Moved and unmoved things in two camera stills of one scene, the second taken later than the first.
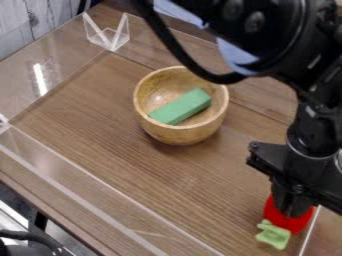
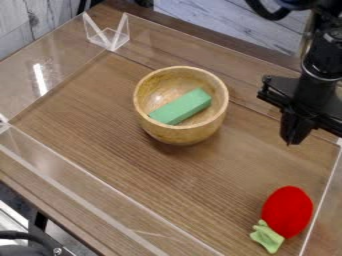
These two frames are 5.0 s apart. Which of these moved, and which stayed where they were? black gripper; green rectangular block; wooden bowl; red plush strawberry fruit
Moved: black gripper
Stayed: green rectangular block; wooden bowl; red plush strawberry fruit
